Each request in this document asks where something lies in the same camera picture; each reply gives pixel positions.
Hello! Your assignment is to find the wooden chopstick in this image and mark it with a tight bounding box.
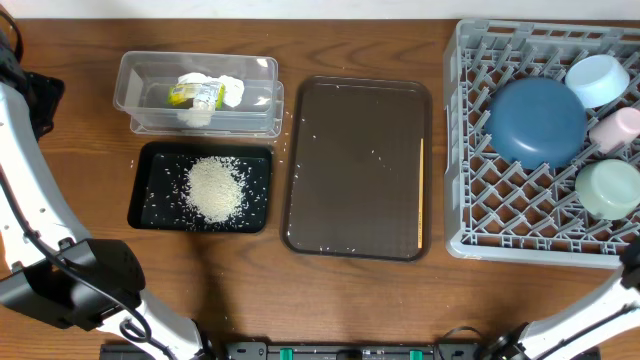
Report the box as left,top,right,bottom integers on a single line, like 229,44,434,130
417,138,424,249

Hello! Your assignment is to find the pile of white rice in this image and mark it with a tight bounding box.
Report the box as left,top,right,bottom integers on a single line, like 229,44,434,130
144,153,269,231

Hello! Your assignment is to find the yellow snack wrapper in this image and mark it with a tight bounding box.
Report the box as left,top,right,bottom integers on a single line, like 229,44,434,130
167,81,226,111

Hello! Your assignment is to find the white napkin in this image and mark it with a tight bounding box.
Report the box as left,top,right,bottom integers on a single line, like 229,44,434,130
171,72,245,128

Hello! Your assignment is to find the dark blue plate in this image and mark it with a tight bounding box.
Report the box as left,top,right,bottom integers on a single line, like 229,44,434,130
484,77,587,170

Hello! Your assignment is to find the green bowl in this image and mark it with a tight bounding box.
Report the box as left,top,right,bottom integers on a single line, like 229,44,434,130
575,159,639,220

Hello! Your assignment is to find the light blue bowl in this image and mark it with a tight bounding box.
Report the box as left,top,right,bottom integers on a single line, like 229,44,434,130
565,54,630,108

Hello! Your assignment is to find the pink cup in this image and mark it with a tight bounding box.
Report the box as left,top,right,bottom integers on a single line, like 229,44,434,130
589,107,640,154

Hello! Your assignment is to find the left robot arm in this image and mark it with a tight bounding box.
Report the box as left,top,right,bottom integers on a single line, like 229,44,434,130
1,13,214,359

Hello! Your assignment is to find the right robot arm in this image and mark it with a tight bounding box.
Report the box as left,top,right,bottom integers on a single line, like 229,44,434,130
478,242,639,359

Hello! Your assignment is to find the dark brown serving tray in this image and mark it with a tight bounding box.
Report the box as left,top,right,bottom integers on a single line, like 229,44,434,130
281,76,432,263

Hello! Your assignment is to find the black plastic tray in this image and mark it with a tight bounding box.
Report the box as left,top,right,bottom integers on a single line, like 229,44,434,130
128,142,272,233

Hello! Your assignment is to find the clear plastic bin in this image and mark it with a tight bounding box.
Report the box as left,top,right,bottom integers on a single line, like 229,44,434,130
114,51,279,124

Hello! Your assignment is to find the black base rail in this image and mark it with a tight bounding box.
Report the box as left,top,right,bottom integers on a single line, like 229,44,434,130
98,340,602,360

